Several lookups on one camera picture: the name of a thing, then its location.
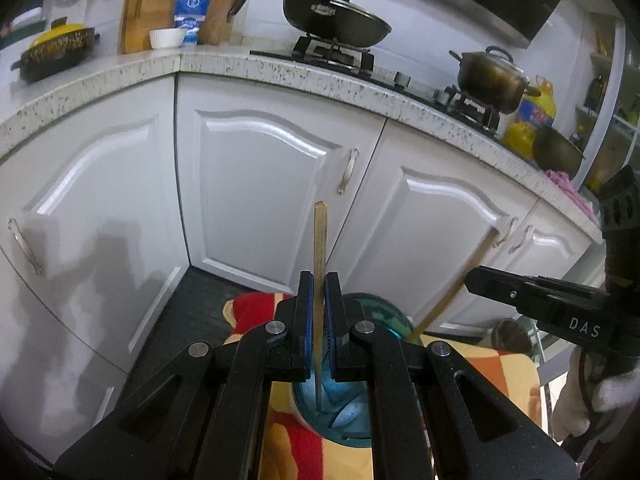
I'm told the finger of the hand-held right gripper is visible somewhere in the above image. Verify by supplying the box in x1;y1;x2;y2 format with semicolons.
464;266;540;314

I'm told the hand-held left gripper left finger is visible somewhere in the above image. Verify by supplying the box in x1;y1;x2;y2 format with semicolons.
54;270;321;480

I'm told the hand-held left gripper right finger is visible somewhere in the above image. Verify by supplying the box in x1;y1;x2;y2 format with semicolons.
325;272;581;480

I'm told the light wooden chopstick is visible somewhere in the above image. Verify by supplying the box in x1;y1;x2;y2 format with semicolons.
412;229;500;344
313;201;329;409

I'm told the blue glass utensil holder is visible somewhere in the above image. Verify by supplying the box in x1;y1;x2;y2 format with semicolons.
291;292;424;449

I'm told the person's right hand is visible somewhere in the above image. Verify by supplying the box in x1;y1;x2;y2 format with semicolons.
550;346;637;442

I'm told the white cabinet door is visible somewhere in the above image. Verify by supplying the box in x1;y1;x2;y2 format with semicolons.
479;199;605;312
339;119;540;335
175;72;389;295
0;76;190;457

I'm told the printed blanket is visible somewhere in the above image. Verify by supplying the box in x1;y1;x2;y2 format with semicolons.
222;290;544;480

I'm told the pink cloth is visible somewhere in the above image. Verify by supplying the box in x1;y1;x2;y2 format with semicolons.
543;168;599;222

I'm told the dark metal bowl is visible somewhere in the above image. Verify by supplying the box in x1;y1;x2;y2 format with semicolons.
531;125;587;172

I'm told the yellow oil bottle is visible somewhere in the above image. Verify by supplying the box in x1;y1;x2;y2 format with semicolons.
502;75;557;162

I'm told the black burner grate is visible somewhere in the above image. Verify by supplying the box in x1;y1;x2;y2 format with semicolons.
434;87;501;129
292;35;376;69

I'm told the storage shelf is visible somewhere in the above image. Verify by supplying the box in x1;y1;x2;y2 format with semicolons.
574;10;640;192

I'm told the steel stock pot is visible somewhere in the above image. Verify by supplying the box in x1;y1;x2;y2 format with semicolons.
448;46;542;115

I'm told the black gas hob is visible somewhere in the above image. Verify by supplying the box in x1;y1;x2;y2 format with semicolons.
249;35;507;137

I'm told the black wok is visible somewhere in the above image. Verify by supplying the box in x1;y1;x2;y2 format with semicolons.
282;0;393;47

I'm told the glass wok lid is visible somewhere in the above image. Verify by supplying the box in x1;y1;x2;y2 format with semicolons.
284;0;387;27

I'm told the small white bowl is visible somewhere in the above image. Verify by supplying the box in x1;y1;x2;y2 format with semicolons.
149;28;187;50

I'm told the wooden knife block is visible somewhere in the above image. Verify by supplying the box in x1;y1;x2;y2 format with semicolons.
197;0;236;46

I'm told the blue and white bag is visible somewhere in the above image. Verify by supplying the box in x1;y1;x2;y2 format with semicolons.
173;0;211;46

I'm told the wooden cutting board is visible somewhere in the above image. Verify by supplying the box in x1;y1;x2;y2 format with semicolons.
119;0;204;55

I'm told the yellow lidded casserole pot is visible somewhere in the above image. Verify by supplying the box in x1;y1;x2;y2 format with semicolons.
12;17;100;84

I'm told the green tray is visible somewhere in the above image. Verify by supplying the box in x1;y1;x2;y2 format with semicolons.
0;7;47;44

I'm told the metal cabinet handle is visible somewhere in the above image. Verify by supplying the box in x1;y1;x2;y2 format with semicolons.
492;217;519;249
337;147;360;195
8;217;44;276
508;224;535;255

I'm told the black cable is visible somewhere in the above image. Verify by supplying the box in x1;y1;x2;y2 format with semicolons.
564;350;623;463

